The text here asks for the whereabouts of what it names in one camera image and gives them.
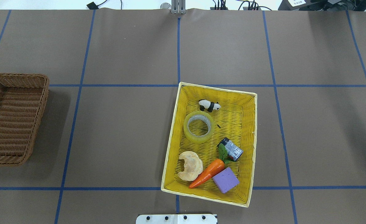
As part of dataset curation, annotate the yellow woven basket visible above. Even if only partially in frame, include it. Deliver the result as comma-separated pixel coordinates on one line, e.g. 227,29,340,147
161,82,258,207

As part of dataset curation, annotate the aluminium frame post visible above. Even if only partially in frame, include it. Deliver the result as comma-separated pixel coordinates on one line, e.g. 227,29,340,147
171,0,187,14

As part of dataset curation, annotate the toy carrot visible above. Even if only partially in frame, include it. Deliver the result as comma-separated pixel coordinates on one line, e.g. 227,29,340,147
188,143,231,189

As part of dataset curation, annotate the yellow clear tape roll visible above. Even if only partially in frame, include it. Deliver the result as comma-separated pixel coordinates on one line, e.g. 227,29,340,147
183,110,215,144

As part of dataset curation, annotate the panda figurine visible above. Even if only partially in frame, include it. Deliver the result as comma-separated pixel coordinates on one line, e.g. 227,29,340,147
198,99,221,112

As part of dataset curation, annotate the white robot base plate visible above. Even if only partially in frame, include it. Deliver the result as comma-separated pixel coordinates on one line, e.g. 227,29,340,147
136,214,218,224

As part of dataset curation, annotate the purple foam block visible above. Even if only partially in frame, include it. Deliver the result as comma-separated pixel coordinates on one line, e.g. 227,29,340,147
212,167,240,194

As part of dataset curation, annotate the toy croissant bread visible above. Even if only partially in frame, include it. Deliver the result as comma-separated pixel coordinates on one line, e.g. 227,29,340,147
178,151,204,181

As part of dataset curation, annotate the brown wicker basket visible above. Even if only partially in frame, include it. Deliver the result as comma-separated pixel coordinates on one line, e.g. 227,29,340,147
0,73,49,167

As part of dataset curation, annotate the small dark labelled jar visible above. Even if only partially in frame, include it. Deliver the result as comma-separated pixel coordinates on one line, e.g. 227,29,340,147
217,137,243,161

